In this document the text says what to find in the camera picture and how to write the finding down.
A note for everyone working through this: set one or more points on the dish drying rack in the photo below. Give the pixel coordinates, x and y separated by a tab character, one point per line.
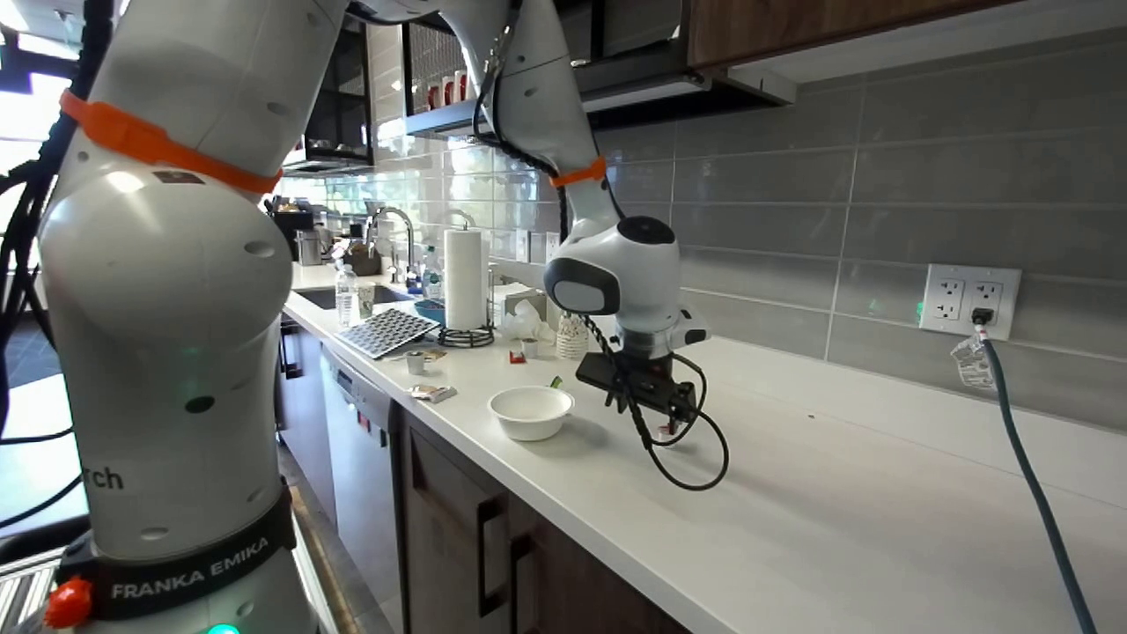
384	334

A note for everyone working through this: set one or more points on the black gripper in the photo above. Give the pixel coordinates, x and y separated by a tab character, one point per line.
640	381

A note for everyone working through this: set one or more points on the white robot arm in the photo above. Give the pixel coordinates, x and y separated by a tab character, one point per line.
166	286

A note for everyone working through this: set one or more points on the paper towel roll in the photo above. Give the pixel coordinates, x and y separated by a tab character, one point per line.
463	281

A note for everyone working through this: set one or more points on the white wall outlet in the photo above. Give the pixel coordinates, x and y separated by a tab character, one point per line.
956	292

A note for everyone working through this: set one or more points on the white bowl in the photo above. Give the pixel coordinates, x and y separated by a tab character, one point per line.
529	415

